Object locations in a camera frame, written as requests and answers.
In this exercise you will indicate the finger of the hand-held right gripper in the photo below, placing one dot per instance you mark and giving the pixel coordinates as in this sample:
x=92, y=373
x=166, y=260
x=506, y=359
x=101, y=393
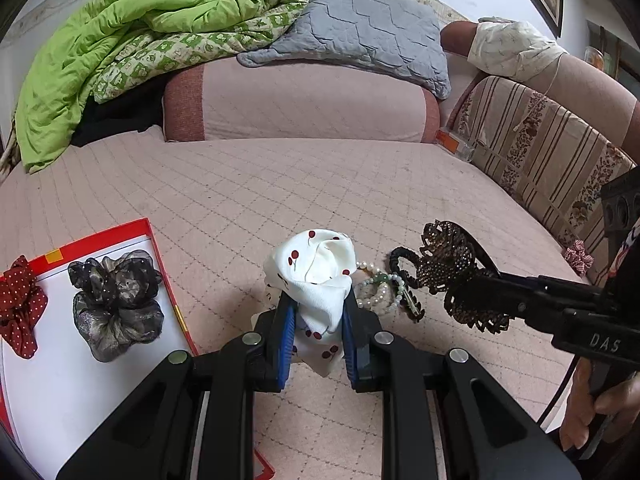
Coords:
x=525, y=307
x=550, y=287

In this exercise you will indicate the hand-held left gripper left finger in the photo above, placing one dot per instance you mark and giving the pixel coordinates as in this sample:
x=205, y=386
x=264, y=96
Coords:
x=287, y=342

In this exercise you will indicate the red polka dot scrunchie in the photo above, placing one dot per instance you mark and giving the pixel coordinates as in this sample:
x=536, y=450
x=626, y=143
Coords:
x=20, y=305

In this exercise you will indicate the beige patterned cloth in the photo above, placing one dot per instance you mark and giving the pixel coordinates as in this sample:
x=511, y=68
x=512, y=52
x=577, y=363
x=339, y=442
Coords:
x=6, y=160

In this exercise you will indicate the green quilt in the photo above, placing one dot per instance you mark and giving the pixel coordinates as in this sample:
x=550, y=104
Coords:
x=90, y=45

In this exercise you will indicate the orange and white small box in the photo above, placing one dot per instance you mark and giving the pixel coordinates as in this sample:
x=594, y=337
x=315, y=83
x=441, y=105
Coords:
x=452, y=144

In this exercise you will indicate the white cherry print scrunchie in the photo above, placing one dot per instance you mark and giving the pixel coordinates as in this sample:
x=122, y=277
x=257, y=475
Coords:
x=310, y=270

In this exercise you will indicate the pink bolster cushion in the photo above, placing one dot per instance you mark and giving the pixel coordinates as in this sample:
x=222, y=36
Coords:
x=310, y=100

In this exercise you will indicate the striped floral sofa cushion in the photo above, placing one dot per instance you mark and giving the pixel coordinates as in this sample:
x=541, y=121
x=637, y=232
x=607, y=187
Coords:
x=545, y=150

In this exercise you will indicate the red box with white inside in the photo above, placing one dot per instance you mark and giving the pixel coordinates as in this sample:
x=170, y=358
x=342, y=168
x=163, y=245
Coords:
x=50, y=385

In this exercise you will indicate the grey quilted pillow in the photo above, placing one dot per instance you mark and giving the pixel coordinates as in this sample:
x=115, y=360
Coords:
x=360, y=25

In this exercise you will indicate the red checked scrunchie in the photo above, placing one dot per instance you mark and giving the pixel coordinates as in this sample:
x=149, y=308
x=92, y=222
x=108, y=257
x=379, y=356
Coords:
x=579, y=259

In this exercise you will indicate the brown rhinestone hair claw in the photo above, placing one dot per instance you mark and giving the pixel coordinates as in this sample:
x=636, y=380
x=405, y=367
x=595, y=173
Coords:
x=445, y=260

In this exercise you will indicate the person's right hand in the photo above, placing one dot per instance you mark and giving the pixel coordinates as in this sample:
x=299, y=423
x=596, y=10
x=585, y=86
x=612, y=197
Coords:
x=580, y=410

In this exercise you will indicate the white floral cloth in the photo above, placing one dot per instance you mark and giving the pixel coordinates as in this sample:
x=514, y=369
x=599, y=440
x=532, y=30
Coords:
x=515, y=50

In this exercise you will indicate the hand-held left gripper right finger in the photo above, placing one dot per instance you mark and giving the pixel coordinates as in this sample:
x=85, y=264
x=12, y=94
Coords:
x=352, y=355

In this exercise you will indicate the black sheer organza scrunchie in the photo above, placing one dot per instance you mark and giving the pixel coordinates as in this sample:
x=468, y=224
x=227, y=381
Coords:
x=117, y=305

